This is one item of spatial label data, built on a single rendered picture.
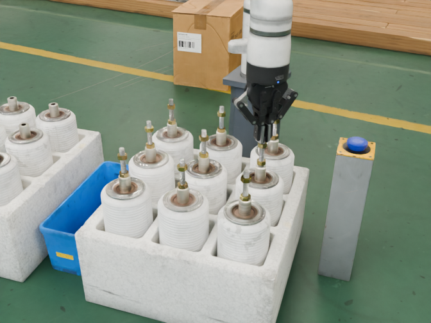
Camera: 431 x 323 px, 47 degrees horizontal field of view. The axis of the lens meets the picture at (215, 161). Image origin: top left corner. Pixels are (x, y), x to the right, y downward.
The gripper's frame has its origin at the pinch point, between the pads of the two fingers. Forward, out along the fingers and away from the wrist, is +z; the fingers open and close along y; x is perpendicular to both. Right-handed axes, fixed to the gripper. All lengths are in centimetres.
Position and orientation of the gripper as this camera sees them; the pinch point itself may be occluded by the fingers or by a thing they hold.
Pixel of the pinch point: (263, 132)
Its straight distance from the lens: 94.6
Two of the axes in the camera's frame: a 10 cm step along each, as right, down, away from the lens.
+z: -0.1, 8.6, 5.2
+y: 9.0, -2.1, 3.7
